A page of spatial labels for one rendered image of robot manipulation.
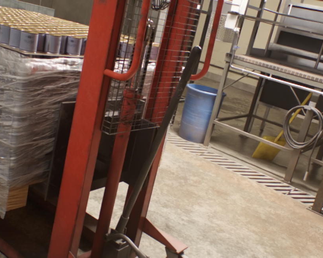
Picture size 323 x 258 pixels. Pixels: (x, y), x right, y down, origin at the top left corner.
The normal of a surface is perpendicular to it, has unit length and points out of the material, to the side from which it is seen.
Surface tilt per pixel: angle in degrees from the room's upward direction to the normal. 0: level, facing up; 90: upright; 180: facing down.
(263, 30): 90
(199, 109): 92
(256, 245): 0
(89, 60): 90
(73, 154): 90
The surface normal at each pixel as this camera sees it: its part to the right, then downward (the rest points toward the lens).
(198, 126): -0.04, 0.30
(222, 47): -0.59, 0.09
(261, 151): 0.04, 0.73
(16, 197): 0.79, 0.30
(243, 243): 0.22, -0.94
